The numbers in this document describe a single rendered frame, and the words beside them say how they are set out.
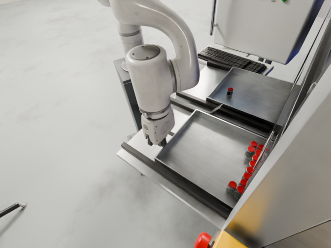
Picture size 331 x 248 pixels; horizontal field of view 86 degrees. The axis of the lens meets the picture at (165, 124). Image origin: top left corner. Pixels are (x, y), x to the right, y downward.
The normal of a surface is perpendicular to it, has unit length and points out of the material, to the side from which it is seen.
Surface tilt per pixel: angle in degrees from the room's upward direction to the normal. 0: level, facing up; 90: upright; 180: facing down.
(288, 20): 90
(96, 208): 0
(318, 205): 90
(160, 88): 91
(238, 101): 0
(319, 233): 90
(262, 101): 0
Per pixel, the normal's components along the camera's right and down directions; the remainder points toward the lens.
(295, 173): -0.60, 0.64
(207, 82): -0.09, -0.65
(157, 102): 0.35, 0.70
